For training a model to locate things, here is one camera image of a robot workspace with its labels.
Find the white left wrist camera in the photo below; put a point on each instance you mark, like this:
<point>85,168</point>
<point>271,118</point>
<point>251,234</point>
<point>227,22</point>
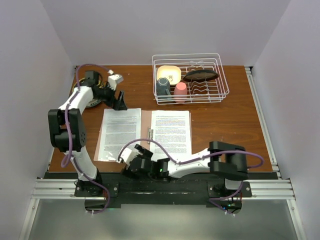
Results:
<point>114,80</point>

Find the dark brown oval plate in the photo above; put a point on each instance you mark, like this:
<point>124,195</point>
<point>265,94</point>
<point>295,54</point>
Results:
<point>201,75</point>

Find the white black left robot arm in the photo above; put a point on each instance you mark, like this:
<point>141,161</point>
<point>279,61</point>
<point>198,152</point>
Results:
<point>66,125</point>

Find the white wire dish rack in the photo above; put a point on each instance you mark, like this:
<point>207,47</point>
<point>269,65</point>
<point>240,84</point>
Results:
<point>213,91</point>

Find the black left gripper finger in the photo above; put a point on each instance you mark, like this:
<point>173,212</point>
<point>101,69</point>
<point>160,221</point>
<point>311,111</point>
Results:
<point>115,105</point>
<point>121,105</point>

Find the printed paper document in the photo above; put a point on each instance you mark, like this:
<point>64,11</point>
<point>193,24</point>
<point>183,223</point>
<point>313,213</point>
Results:
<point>172,130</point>
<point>118,128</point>

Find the black folder clip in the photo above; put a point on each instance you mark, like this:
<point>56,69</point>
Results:
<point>149,135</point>

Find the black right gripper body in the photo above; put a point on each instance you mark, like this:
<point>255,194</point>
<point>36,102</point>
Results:
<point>147,154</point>

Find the pink file folder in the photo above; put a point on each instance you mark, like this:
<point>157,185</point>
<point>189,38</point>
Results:
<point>154,147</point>

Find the pink cup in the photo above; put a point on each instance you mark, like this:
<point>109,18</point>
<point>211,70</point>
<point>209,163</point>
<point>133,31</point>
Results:
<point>180,91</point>

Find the cream square bowl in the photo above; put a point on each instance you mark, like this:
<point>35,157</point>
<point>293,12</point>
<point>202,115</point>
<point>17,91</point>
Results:
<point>171,72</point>

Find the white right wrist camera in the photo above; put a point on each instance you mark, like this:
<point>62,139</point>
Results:
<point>126,155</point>

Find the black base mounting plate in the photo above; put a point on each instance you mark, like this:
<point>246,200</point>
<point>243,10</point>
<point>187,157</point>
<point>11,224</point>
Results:
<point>194,189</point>

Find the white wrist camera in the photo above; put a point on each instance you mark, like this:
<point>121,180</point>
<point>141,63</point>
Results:
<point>126,155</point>
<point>114,80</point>

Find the dark green mug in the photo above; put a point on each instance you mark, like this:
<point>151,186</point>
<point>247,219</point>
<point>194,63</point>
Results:
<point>163,87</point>

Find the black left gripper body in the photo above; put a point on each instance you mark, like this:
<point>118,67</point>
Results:
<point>107,95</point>

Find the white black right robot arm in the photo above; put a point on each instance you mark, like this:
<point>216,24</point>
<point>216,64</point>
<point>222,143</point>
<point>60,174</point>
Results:
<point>225,160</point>

